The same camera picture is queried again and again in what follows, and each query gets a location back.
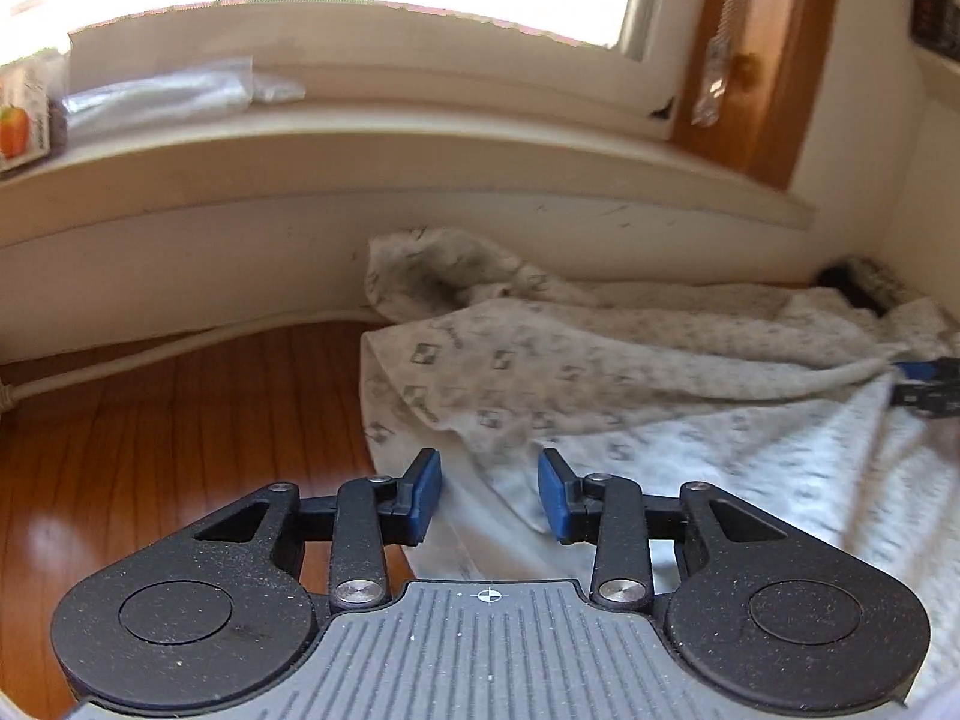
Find white cable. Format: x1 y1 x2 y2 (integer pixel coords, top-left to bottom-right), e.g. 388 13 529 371
0 306 377 415

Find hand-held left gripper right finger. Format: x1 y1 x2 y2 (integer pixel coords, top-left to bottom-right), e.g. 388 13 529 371
538 448 788 608

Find grey printed t-shirt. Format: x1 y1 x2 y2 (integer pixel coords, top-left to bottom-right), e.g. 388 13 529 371
844 259 906 314

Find clear plastic bag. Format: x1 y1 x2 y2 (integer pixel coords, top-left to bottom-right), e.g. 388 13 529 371
64 56 308 122

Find wooden window frame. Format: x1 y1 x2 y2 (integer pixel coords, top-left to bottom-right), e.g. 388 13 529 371
671 0 846 190

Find beige window sill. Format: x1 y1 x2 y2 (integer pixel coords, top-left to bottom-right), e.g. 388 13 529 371
0 97 816 248

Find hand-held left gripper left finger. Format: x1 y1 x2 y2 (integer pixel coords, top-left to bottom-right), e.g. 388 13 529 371
193 448 443 608

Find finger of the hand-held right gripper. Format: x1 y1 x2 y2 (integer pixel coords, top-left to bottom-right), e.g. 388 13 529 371
891 382 960 419
892 357 960 385

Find orange printed packet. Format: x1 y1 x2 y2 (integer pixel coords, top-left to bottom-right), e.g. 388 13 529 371
0 52 72 182

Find white grey patterned garment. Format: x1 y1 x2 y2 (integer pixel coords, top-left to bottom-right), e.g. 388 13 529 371
360 225 960 698

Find beige wall shelf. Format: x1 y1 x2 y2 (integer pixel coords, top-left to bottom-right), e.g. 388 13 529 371
906 0 960 72

